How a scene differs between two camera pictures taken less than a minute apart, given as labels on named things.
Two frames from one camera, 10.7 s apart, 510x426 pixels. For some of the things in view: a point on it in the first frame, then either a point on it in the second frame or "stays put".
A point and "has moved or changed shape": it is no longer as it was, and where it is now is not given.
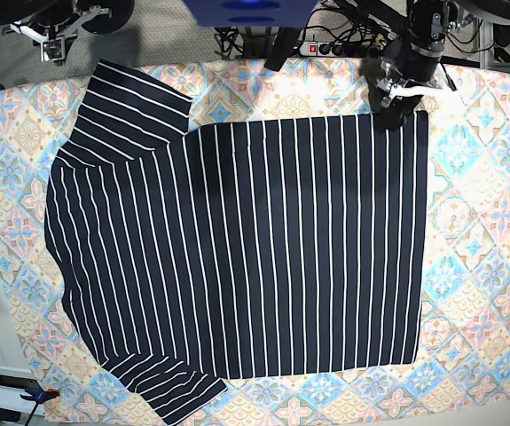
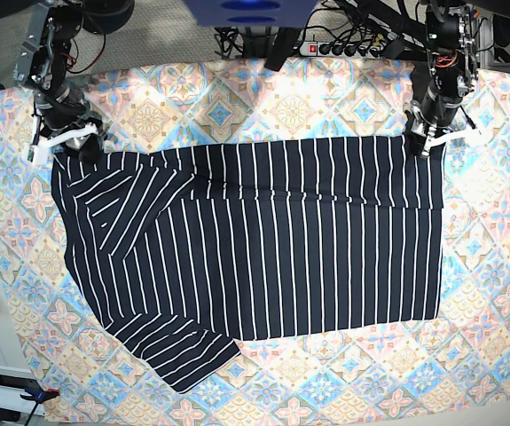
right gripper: x=413 y=63 to x=433 y=108
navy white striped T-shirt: x=191 y=256 has moved or changed shape
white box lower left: x=2 y=386 stays put
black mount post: x=283 y=46 stays put
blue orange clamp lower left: x=38 y=396 stays put
